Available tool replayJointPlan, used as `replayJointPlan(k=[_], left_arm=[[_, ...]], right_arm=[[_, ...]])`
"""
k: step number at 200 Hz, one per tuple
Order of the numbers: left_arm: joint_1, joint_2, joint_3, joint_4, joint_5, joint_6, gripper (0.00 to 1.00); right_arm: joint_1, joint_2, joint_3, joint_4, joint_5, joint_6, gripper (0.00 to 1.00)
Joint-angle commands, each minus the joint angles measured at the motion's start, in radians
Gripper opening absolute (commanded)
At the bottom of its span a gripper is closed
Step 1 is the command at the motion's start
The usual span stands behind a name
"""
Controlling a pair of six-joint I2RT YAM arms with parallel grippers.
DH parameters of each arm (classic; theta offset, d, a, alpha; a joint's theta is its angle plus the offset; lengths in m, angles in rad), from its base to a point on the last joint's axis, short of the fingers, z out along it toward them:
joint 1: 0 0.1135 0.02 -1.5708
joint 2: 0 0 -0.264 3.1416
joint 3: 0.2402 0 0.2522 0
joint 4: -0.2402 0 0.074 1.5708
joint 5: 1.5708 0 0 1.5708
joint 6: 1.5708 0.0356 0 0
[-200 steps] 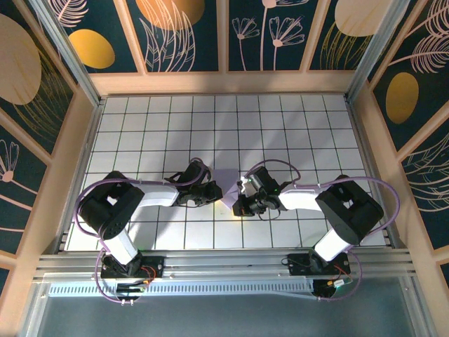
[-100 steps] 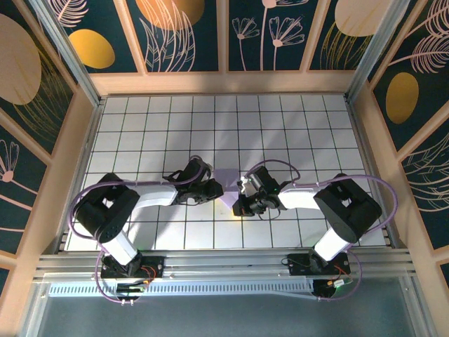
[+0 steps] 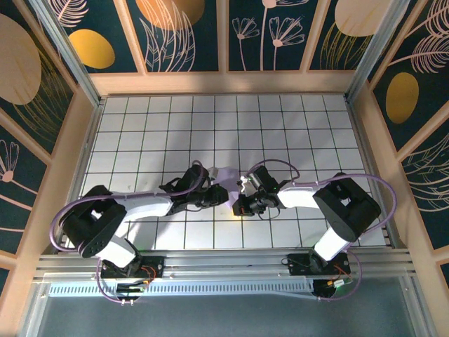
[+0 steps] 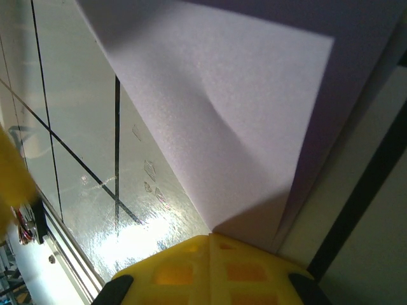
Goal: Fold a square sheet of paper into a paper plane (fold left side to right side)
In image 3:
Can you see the aluminium corner post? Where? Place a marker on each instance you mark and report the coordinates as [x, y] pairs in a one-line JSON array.
[[374, 52], [69, 52]]

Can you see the aluminium side rail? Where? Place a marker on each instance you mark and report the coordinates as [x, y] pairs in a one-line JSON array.
[[371, 175], [80, 175]]

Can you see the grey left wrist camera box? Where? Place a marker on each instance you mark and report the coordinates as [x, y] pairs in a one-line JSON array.
[[214, 173]]

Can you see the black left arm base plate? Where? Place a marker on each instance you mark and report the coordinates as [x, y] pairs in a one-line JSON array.
[[156, 267]]

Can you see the black connector box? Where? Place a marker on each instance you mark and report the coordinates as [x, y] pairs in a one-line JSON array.
[[131, 288]]

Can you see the small dark teal wall panel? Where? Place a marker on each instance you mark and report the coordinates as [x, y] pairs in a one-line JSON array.
[[3, 281], [445, 277]]

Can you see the wall panel with yellow oval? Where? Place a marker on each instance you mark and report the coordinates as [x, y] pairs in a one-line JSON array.
[[91, 49]]

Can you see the wall panel yellow oval feather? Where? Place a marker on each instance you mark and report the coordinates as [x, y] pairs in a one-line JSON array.
[[401, 98]]

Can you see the long aluminium mounting rail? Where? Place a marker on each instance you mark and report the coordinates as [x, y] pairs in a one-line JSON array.
[[224, 265]]

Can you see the wall panel single pink flower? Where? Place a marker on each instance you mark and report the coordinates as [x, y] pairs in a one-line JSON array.
[[17, 196]]

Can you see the wall panel white leaf outlines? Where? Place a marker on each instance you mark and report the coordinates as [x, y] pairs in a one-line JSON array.
[[431, 189]]

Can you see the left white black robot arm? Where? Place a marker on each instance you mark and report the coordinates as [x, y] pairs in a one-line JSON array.
[[93, 221]]

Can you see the wall panel cream circle yellow lines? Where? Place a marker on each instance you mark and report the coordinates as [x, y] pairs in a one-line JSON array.
[[350, 17]]

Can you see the wall panel large cream circle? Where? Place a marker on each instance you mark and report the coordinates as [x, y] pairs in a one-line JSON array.
[[21, 63]]

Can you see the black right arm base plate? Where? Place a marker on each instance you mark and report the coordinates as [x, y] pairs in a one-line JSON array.
[[298, 268]]

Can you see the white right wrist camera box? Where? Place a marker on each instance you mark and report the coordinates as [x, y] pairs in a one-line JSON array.
[[245, 186]]

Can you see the wall panel orange circle leaves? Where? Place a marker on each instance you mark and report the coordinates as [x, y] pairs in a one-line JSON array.
[[168, 35]]

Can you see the wall panel with pink flowers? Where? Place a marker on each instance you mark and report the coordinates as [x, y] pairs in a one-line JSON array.
[[273, 35]]

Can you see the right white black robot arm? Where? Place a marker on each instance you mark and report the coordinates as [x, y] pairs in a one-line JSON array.
[[347, 207]]

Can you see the purple paper sheet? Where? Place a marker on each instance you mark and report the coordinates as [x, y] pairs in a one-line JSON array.
[[228, 177]]

